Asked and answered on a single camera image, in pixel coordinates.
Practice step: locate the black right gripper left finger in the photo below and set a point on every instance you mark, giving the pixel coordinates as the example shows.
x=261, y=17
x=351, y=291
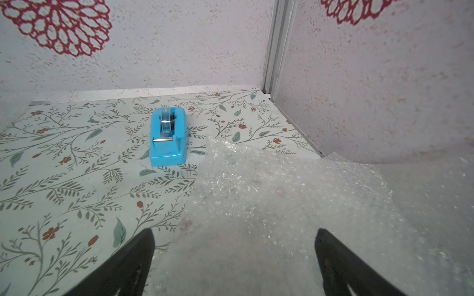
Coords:
x=123, y=274

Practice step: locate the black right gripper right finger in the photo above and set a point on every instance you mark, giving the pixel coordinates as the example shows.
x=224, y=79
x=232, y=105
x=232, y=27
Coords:
x=344, y=273

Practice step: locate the clear bubble wrap sheet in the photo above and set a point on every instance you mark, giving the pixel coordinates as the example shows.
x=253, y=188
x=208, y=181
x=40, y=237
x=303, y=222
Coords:
x=252, y=218

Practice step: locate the floral table mat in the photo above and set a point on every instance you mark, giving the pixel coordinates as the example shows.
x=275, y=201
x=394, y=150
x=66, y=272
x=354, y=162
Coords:
x=77, y=183

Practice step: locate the blue tape dispenser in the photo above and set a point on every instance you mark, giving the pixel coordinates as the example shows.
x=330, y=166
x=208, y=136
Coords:
x=168, y=137

